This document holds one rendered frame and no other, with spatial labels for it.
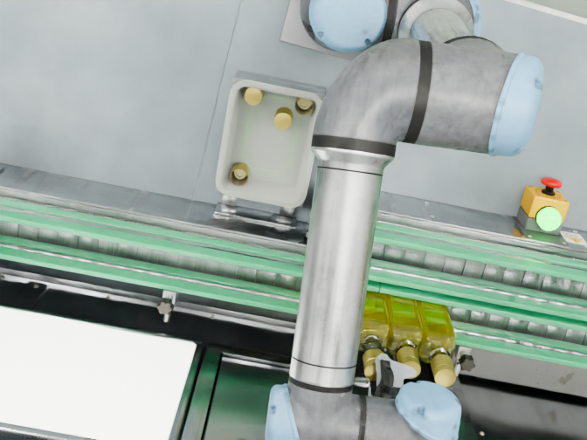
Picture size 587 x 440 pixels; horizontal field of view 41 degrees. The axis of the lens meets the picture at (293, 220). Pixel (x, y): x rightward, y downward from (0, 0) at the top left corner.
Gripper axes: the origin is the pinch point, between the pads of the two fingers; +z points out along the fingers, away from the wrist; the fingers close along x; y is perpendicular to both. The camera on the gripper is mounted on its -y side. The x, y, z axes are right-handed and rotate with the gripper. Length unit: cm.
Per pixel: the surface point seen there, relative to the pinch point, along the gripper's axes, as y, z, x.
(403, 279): 5.1, 22.0, 6.3
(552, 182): 31, 37, 26
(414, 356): 6.1, 3.0, 1.9
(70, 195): -58, 32, 5
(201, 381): -26.5, 6.4, -12.4
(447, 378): 11.8, 1.4, 0.1
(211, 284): -28.7, 25.6, -3.9
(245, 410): -18.3, 1.3, -13.0
